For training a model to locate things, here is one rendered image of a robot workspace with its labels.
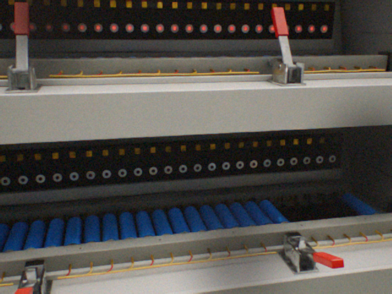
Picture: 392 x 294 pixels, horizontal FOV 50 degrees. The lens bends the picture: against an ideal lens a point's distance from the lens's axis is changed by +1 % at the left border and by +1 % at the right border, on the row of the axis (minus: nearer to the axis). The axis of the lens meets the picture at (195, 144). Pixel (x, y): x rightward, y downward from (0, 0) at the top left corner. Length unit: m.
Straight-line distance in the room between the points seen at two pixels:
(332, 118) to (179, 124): 0.17
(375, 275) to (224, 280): 0.16
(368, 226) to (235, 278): 0.18
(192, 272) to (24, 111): 0.23
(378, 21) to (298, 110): 0.24
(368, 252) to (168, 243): 0.23
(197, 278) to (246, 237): 0.07
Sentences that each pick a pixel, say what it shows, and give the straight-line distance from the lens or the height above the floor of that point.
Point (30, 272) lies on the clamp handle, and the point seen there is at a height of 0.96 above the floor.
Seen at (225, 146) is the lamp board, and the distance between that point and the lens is 0.58.
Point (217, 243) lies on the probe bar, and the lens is 0.47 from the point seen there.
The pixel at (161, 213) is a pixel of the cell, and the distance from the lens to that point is 0.53.
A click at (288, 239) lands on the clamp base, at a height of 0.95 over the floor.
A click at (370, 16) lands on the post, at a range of 0.67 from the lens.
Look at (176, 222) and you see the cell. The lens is 0.51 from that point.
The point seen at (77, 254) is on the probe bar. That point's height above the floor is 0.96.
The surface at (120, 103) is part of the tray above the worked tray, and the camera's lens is 0.40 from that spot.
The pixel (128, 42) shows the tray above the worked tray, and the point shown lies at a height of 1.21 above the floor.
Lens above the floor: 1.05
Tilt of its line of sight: 1 degrees up
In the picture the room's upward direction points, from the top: 3 degrees counter-clockwise
